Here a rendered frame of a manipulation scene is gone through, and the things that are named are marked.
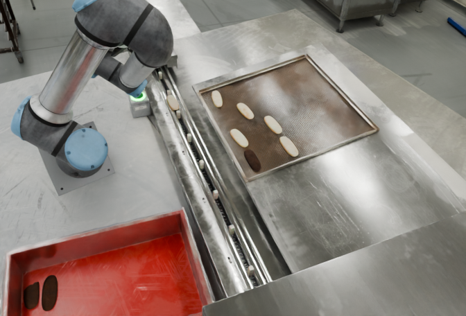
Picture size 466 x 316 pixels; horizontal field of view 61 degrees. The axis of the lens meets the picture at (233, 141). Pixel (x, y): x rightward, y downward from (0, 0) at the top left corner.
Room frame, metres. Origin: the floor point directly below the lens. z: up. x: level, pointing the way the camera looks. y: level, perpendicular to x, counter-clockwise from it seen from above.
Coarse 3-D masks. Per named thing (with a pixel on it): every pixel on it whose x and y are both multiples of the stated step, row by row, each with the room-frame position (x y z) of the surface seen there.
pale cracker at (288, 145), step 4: (280, 140) 1.01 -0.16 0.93; (284, 140) 1.00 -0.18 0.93; (288, 140) 1.00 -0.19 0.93; (284, 144) 0.99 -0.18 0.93; (288, 144) 0.98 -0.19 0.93; (292, 144) 0.98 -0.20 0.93; (284, 148) 0.97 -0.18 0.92; (288, 148) 0.97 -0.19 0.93; (292, 148) 0.96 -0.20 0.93; (296, 148) 0.97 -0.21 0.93; (288, 152) 0.95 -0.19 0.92; (292, 152) 0.95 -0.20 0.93; (296, 152) 0.95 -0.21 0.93; (292, 156) 0.94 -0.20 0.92
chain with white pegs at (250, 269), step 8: (160, 72) 1.44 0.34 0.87; (160, 80) 1.42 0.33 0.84; (176, 112) 1.19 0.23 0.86; (184, 128) 1.13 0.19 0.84; (192, 144) 1.04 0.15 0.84; (200, 160) 0.94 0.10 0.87; (200, 168) 0.93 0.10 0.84; (208, 184) 0.86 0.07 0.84; (216, 192) 0.80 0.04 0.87; (216, 200) 0.79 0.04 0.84; (224, 216) 0.74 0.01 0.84; (232, 232) 0.67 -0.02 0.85; (240, 248) 0.63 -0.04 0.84; (248, 264) 0.58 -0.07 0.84; (248, 272) 0.55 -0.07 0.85
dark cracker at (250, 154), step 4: (244, 152) 0.96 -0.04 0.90; (248, 152) 0.95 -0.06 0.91; (252, 152) 0.95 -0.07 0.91; (248, 156) 0.94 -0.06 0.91; (252, 156) 0.94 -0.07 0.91; (256, 156) 0.94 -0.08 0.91; (248, 160) 0.92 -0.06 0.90; (252, 160) 0.92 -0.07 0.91; (256, 160) 0.92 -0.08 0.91; (252, 164) 0.90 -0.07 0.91; (256, 164) 0.90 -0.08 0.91; (260, 164) 0.90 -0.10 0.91; (252, 168) 0.89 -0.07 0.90; (256, 168) 0.89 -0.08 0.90; (260, 168) 0.89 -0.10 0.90
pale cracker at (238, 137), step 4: (232, 132) 1.05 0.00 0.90; (236, 132) 1.05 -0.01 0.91; (240, 132) 1.05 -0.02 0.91; (232, 136) 1.04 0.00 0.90; (236, 136) 1.03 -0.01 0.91; (240, 136) 1.03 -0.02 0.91; (236, 140) 1.01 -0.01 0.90; (240, 140) 1.01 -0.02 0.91; (244, 140) 1.01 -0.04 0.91; (240, 144) 1.00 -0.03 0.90; (244, 144) 0.99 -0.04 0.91
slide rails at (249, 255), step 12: (156, 72) 1.47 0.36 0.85; (168, 84) 1.39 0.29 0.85; (168, 108) 1.23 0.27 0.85; (180, 108) 1.23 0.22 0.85; (180, 132) 1.09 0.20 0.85; (192, 132) 1.09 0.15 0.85; (192, 156) 0.97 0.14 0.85; (204, 156) 0.98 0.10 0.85; (204, 180) 0.87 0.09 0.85; (216, 180) 0.87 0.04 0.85; (216, 204) 0.77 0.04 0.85; (228, 204) 0.77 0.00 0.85; (216, 216) 0.73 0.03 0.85; (228, 216) 0.73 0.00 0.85; (240, 228) 0.69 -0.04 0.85; (228, 240) 0.64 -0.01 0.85; (240, 240) 0.65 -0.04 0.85; (252, 252) 0.61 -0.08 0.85; (240, 264) 0.57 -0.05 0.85; (252, 264) 0.57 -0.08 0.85; (264, 276) 0.54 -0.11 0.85
